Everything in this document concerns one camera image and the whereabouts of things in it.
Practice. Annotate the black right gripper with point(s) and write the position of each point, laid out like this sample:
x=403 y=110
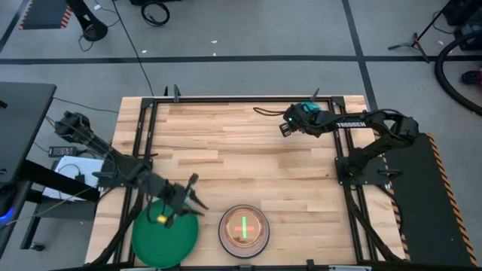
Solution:
x=303 y=119

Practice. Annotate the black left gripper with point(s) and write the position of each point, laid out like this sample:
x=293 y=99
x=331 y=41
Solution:
x=171 y=199

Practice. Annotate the small red translucent plate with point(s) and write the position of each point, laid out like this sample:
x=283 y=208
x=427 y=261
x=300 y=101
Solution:
x=237 y=228

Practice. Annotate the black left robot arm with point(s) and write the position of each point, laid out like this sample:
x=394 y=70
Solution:
x=94 y=141

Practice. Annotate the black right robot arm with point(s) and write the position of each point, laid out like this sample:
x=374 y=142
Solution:
x=376 y=122

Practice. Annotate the black plastic plate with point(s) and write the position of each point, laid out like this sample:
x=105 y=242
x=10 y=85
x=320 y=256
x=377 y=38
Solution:
x=226 y=251

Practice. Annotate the white paper sheet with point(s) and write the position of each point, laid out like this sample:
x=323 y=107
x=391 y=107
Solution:
x=68 y=165

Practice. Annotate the black tripod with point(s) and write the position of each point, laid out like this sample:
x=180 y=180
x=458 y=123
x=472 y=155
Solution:
x=414 y=41

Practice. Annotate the black power adapter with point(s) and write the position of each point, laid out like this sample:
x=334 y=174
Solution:
x=62 y=151

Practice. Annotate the black hazard striped mat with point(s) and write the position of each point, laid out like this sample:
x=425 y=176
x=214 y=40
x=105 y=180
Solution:
x=433 y=211

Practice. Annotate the black and orange object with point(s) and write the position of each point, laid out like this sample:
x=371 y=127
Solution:
x=470 y=77

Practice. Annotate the black equipment case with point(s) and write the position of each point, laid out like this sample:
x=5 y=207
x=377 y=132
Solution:
x=470 y=34

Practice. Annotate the black desk top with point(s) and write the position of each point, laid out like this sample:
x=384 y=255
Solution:
x=22 y=124

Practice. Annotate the small hazard striped floor mat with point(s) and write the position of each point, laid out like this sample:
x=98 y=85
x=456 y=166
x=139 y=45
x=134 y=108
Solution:
x=43 y=15

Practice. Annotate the grey tipped frame clamp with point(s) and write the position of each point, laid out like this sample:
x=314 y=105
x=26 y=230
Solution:
x=315 y=95

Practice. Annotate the black aluminium table frame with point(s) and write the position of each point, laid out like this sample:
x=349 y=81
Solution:
x=241 y=100

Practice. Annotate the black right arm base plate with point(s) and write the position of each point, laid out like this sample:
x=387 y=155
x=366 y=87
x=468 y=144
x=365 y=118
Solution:
x=373 y=175

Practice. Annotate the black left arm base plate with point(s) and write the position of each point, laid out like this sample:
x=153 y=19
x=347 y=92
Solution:
x=109 y=182

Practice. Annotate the small black frame clamp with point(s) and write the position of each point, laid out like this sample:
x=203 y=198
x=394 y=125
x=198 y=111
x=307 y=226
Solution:
x=166 y=91

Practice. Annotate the short black frame clamp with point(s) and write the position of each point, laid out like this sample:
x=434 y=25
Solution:
x=310 y=263

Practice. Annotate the black desk leg frame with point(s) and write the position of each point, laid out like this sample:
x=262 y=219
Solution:
x=56 y=180

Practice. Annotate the black pedestal stand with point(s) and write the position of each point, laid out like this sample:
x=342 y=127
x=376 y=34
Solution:
x=90 y=28

